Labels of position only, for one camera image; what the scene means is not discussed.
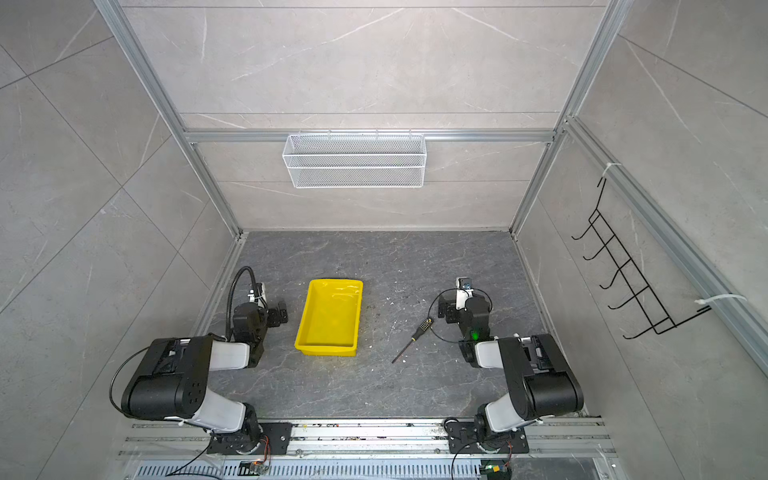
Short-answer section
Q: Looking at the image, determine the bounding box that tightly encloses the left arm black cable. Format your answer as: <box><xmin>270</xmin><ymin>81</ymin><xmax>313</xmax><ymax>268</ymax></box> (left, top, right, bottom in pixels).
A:
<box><xmin>224</xmin><ymin>265</ymin><xmax>260</xmax><ymax>341</ymax></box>

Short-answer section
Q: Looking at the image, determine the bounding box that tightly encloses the white zip tie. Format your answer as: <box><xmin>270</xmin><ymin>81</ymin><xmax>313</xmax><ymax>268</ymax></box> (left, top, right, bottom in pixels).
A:
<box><xmin>694</xmin><ymin>293</ymin><xmax>748</xmax><ymax>305</ymax></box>
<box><xmin>601</xmin><ymin>162</ymin><xmax>622</xmax><ymax>179</ymax></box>

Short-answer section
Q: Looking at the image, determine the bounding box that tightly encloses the black wire hook rack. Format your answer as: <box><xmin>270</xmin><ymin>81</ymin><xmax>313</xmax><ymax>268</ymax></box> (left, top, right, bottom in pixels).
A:
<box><xmin>571</xmin><ymin>178</ymin><xmax>712</xmax><ymax>340</ymax></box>

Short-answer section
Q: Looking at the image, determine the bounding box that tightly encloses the white zip tie upper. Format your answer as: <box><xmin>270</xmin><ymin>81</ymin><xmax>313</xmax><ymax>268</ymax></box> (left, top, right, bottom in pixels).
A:
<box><xmin>601</xmin><ymin>162</ymin><xmax>622</xmax><ymax>179</ymax></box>

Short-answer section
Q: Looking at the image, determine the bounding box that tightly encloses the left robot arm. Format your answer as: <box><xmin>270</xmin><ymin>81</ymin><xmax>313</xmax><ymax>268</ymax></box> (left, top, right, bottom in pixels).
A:
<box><xmin>117</xmin><ymin>300</ymin><xmax>288</xmax><ymax>444</ymax></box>

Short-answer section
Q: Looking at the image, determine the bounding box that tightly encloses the yellow plastic bin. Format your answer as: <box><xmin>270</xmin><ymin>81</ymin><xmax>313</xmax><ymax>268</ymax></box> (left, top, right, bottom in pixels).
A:
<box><xmin>295</xmin><ymin>279</ymin><xmax>364</xmax><ymax>357</ymax></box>

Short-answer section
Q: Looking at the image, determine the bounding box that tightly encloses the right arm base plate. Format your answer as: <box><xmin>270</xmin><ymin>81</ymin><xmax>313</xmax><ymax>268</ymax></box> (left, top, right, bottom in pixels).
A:
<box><xmin>442</xmin><ymin>417</ymin><xmax>530</xmax><ymax>455</ymax></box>

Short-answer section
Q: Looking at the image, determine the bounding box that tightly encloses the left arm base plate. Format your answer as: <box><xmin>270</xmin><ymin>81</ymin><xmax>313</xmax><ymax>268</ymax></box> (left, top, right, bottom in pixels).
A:
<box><xmin>206</xmin><ymin>422</ymin><xmax>293</xmax><ymax>456</ymax></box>

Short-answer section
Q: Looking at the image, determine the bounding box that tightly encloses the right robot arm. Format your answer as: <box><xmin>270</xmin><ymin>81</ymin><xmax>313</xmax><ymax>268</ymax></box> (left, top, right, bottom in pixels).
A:
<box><xmin>436</xmin><ymin>289</ymin><xmax>584</xmax><ymax>441</ymax></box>

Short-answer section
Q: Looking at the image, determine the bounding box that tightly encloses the black yellow screwdriver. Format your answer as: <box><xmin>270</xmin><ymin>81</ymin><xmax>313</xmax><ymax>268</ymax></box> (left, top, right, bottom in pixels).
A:
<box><xmin>391</xmin><ymin>317</ymin><xmax>433</xmax><ymax>364</ymax></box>

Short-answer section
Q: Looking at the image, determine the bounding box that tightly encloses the aluminium mounting rail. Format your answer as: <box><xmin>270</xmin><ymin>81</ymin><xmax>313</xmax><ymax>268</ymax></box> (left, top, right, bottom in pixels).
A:
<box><xmin>113</xmin><ymin>417</ymin><xmax>618</xmax><ymax>460</ymax></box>

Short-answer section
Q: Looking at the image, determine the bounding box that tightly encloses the white wire mesh basket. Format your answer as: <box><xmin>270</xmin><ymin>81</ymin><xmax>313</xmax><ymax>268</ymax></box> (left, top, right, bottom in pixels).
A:
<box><xmin>282</xmin><ymin>133</ymin><xmax>428</xmax><ymax>189</ymax></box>

